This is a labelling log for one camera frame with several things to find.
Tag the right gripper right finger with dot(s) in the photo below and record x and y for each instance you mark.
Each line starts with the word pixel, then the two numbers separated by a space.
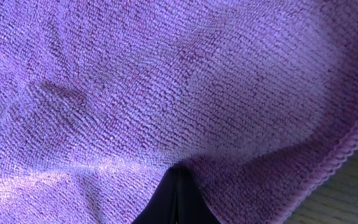
pixel 191 209

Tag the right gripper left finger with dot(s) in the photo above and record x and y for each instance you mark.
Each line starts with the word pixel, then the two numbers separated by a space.
pixel 162 207

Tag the purple microfiber cloth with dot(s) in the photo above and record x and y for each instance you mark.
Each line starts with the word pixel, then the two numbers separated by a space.
pixel 99 98

